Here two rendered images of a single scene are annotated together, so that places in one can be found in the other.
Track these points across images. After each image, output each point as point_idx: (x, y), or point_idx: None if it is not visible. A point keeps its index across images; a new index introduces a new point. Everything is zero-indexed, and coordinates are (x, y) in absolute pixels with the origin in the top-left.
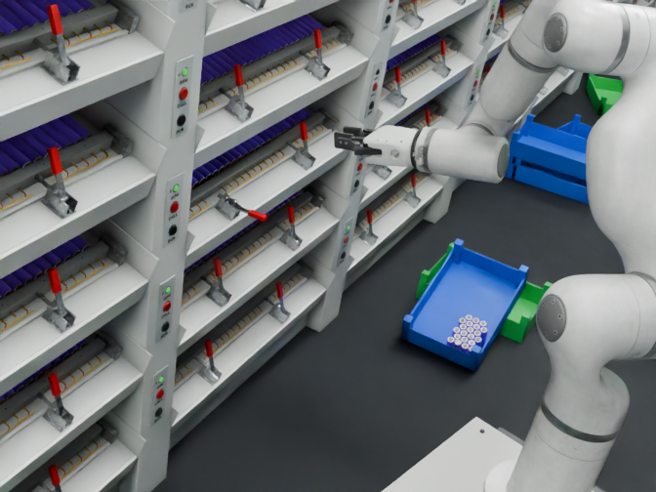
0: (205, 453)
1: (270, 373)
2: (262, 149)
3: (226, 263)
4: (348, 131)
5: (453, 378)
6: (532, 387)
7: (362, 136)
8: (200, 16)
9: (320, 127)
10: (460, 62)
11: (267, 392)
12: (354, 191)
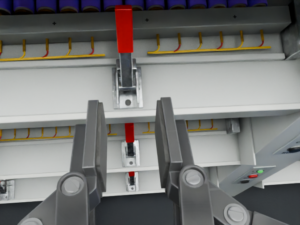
0: (3, 222)
1: (122, 200)
2: (29, 19)
3: (19, 129)
4: (159, 124)
5: None
6: None
7: (168, 184)
8: None
9: (269, 39)
10: None
11: (99, 214)
12: (286, 153)
